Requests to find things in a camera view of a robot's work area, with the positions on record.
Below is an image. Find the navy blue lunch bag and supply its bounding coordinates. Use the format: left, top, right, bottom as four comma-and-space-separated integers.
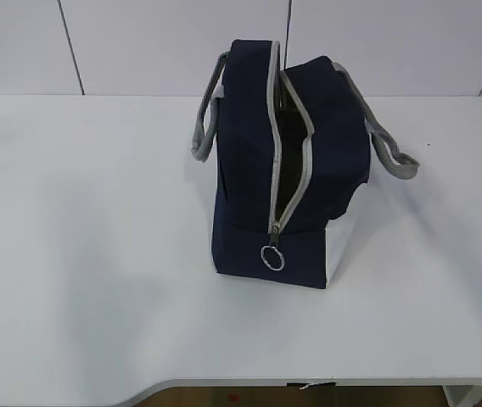
192, 40, 419, 289

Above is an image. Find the black tape on table edge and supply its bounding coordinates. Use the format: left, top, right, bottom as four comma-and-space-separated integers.
286, 382, 336, 391

